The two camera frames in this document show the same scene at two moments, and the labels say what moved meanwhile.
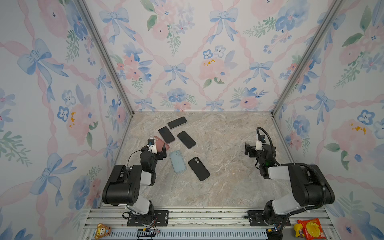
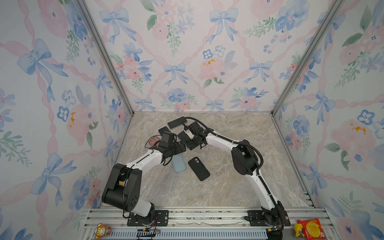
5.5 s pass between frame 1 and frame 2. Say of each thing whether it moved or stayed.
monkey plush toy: stayed
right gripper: moved
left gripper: moved
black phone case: stayed
